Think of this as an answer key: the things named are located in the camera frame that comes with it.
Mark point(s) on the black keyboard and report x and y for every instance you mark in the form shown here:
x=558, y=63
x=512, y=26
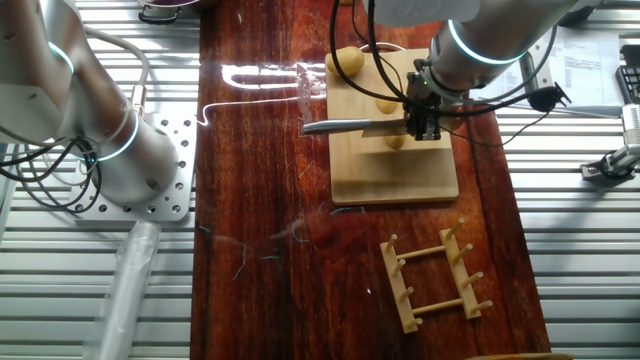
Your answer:
x=631, y=80

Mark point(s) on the wooden knife rack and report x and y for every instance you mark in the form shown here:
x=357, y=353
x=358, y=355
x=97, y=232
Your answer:
x=397, y=290

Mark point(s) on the small whole potato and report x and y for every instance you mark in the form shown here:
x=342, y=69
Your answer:
x=346, y=2

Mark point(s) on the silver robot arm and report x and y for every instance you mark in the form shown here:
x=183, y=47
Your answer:
x=135, y=150

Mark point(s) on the small grey camera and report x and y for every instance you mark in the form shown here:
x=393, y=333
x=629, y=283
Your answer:
x=631, y=125

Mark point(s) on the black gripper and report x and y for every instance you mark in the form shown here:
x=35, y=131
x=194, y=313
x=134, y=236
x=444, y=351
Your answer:
x=420, y=97

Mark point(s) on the steel cooking pot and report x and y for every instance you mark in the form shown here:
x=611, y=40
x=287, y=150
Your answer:
x=172, y=7

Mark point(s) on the printed paper sheet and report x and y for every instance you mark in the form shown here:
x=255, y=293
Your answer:
x=585, y=65

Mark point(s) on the plastic wrapped roll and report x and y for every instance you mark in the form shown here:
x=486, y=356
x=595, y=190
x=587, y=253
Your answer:
x=125, y=290

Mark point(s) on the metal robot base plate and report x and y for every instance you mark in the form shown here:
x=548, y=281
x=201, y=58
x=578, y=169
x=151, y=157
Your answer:
x=175, y=200

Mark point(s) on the steel cleaver knife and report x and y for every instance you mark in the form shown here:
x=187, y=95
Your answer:
x=335, y=127

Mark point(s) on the large peeled potato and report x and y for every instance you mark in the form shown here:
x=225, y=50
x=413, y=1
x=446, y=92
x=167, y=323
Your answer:
x=346, y=62

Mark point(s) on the bamboo cutting board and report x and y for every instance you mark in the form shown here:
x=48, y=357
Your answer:
x=395, y=180

